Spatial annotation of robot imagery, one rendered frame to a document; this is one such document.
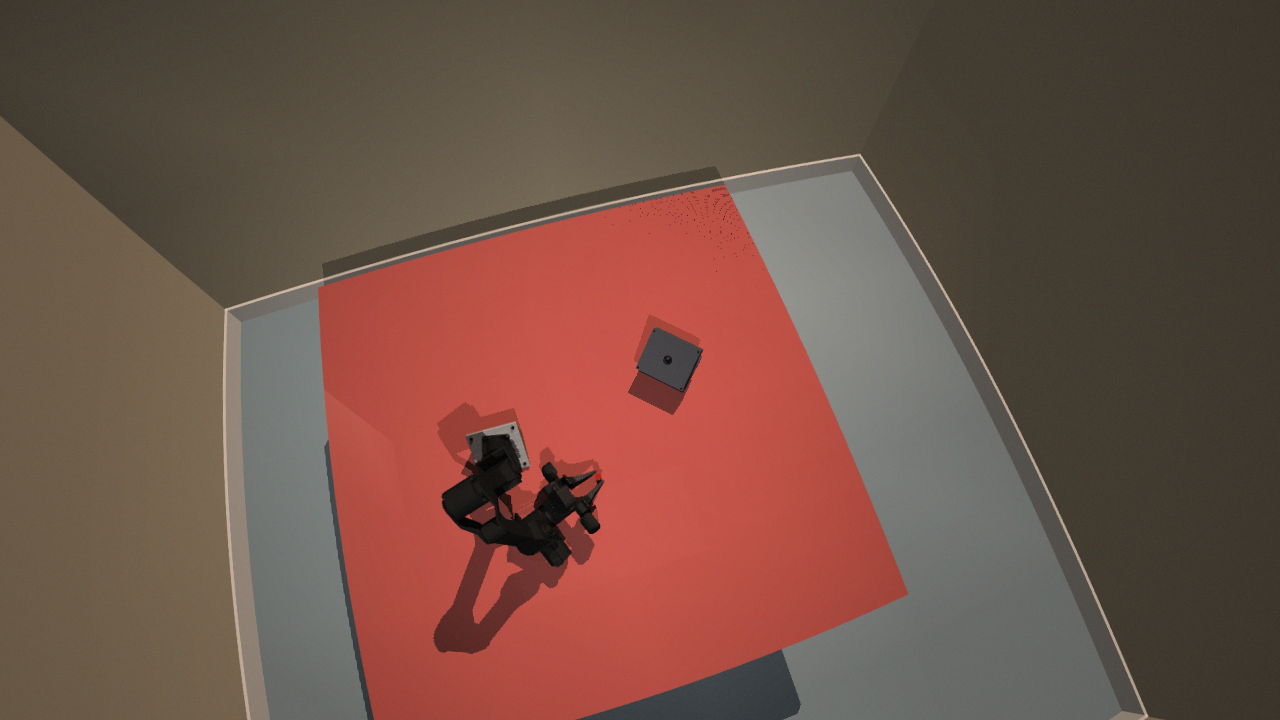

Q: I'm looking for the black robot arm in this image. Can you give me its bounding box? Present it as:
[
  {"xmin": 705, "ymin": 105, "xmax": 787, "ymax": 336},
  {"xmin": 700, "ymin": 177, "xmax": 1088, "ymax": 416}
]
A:
[{"xmin": 442, "ymin": 434, "xmax": 577, "ymax": 568}]

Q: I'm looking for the dark grey sloped panel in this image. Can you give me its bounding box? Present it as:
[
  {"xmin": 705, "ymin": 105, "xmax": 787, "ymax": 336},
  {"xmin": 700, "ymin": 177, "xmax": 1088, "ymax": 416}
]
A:
[{"xmin": 636, "ymin": 327, "xmax": 704, "ymax": 393}]

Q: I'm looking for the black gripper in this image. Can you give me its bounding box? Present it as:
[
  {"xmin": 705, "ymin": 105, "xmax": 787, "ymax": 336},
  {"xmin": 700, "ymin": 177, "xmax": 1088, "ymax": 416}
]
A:
[{"xmin": 538, "ymin": 462, "xmax": 605, "ymax": 534}]

